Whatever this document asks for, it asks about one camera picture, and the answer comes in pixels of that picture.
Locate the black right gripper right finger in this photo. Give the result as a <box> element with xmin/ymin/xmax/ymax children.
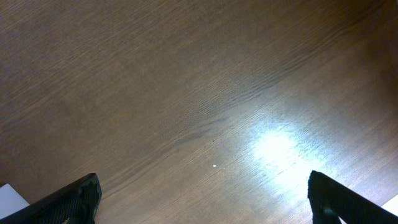
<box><xmin>307</xmin><ymin>170</ymin><xmax>397</xmax><ymax>224</ymax></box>

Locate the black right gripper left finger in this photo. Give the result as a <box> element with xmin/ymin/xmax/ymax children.
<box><xmin>1</xmin><ymin>173</ymin><xmax>102</xmax><ymax>224</ymax></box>

